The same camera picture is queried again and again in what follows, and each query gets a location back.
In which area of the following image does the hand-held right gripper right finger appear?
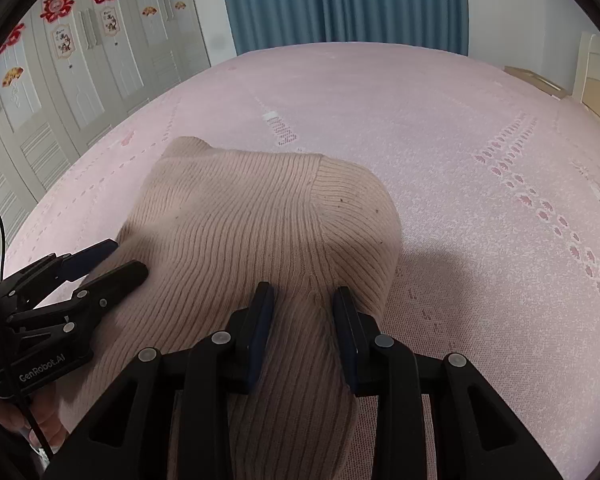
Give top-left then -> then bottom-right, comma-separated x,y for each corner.
331,286 -> 563,480

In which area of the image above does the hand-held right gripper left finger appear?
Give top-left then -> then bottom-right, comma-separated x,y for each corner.
42,281 -> 276,480

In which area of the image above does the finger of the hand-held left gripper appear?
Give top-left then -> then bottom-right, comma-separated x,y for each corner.
7,260 -> 149,334
0,239 -> 119,304

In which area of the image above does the beige knit sweater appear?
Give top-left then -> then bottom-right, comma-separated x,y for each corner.
55,136 -> 402,480

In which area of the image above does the person's left hand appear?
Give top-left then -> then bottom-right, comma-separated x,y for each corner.
0,382 -> 67,456

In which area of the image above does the white wardrobe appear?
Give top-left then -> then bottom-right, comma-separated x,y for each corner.
0,0 -> 213,256

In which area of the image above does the pink patterned bed sheet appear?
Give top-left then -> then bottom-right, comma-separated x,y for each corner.
2,41 -> 600,480

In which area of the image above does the white picture sticker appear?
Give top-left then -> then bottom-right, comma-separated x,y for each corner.
102,7 -> 121,38
54,27 -> 74,59

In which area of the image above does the beige bedside table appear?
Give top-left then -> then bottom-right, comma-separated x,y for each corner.
502,65 -> 570,101

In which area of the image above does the blue curtain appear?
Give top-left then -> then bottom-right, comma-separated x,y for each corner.
217,0 -> 468,58

